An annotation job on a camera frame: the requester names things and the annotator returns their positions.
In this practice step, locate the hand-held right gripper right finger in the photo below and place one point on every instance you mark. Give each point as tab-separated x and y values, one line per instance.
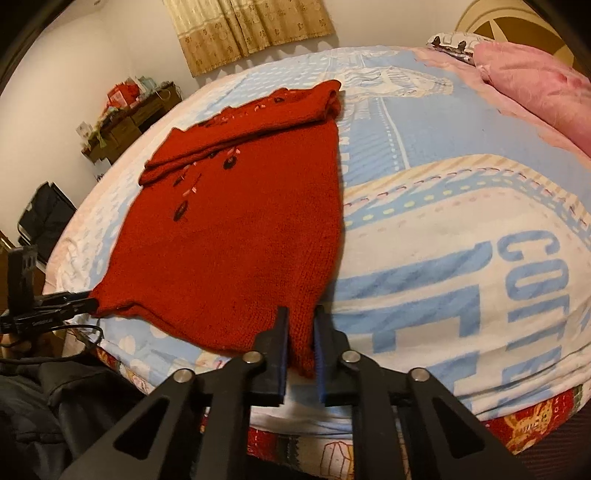
322	369

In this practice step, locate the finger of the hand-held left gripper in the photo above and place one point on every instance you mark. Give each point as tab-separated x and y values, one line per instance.
74	308
69	297

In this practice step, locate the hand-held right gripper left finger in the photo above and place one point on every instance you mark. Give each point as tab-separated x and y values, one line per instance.
279	364

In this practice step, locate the red knitted sweater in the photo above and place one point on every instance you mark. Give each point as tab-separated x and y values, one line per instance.
231	230

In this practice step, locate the black folding chair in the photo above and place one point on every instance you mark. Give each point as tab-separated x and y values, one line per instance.
46	217

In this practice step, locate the person's dark jacket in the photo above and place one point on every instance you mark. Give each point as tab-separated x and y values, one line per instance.
46	415

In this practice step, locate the white card box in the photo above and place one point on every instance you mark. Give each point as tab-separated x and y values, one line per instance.
83	130

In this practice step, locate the bed with polka dot sheet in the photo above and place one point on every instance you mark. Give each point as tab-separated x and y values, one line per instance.
438	230

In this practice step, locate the brown wooden desk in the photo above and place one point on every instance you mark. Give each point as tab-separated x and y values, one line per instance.
134	120

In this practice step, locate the colourful printed under blanket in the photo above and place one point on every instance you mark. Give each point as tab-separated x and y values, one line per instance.
521	424

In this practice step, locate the red gift bag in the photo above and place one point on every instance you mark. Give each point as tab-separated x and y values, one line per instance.
122	92

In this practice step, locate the light blue box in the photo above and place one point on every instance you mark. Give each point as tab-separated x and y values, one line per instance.
144	86

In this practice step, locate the beige window curtain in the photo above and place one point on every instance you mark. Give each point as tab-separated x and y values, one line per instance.
221	32

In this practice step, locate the patterned pillow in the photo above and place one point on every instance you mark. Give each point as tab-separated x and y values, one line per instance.
450	41

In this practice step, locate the pink quilt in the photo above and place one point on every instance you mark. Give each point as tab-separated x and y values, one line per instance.
531	78

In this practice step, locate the cream wooden headboard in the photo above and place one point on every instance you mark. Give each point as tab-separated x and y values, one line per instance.
508	18

